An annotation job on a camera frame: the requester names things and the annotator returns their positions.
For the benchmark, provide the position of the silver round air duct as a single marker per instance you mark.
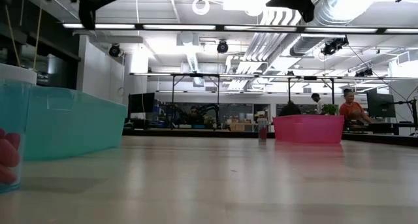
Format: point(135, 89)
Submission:
point(343, 5)

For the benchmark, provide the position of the black aluminium rig frame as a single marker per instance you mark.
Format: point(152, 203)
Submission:
point(196, 133)

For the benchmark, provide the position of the black computer monitor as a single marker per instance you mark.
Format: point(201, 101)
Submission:
point(141, 102)

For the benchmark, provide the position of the black background robot arm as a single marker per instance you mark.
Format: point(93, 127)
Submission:
point(212, 107)

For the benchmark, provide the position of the reddish pink plastic bin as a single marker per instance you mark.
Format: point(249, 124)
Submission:
point(308, 129)

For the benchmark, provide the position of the dark background desk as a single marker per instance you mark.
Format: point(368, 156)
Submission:
point(382, 127)

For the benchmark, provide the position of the long linear ceiling light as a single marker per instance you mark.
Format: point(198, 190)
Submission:
point(179, 27)

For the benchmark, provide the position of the black ceiling spotlight cluster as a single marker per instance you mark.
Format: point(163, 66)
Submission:
point(331, 47)

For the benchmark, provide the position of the round black ceiling speaker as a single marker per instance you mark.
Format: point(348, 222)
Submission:
point(222, 47)
point(114, 50)

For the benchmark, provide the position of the green potted plant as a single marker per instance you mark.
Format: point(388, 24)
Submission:
point(330, 109)

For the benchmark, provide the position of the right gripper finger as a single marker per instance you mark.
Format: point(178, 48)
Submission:
point(289, 0)

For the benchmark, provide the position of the clear pill bottle white cap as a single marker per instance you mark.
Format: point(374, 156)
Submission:
point(262, 131)

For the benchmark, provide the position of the small black ceiling spotlight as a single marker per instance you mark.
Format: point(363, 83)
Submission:
point(364, 73)

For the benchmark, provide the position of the white bottle cap middle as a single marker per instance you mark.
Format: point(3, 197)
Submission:
point(13, 119)

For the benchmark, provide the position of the black monitor on arm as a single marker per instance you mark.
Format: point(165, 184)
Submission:
point(380, 104)

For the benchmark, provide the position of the cardboard boxes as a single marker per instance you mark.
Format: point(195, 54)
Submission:
point(240, 126)

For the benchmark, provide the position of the black background workstation frame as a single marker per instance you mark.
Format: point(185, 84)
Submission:
point(218, 87)
point(332, 90)

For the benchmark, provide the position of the teal plastic bin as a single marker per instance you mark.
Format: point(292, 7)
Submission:
point(75, 126)

